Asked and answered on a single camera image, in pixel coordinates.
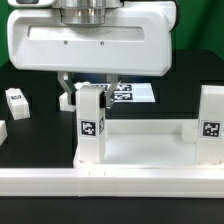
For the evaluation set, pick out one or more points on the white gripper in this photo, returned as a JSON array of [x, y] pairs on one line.
[[92, 36]]

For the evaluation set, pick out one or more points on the white desk top tray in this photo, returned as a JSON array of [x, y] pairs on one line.
[[153, 144]]

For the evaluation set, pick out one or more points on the fiducial marker sheet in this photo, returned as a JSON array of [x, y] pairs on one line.
[[133, 93]]

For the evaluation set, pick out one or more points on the white front fence rail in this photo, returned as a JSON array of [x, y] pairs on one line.
[[193, 183]]

